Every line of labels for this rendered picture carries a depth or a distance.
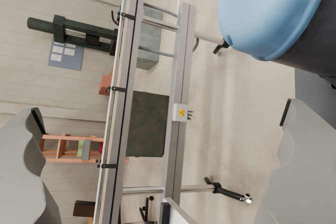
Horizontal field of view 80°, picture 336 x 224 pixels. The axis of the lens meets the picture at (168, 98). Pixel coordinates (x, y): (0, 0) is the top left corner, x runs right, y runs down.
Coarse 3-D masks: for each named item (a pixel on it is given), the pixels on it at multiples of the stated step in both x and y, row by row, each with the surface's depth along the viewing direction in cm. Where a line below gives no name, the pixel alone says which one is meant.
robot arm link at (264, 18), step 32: (224, 0) 18; (256, 0) 14; (288, 0) 12; (320, 0) 12; (224, 32) 18; (256, 32) 14; (288, 32) 13; (320, 32) 14; (288, 64) 19; (320, 64) 18
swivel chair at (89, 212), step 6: (150, 198) 292; (78, 204) 255; (84, 204) 256; (90, 204) 258; (78, 210) 266; (84, 210) 268; (90, 210) 269; (144, 210) 313; (84, 216) 280; (90, 216) 282; (120, 216) 259; (144, 216) 286; (120, 222) 253; (126, 222) 275; (132, 222) 276; (138, 222) 279; (144, 222) 281; (150, 222) 263; (156, 222) 259
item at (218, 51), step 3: (225, 42) 163; (219, 45) 171; (222, 45) 165; (225, 45) 164; (228, 45) 165; (216, 48) 178; (219, 48) 175; (213, 51) 187; (216, 51) 183; (219, 51) 190; (219, 54) 189
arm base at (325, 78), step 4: (320, 76) 27; (324, 76) 24; (328, 76) 22; (332, 76) 21; (324, 80) 28; (328, 80) 24; (332, 80) 23; (328, 84) 28; (332, 84) 25; (332, 88) 27
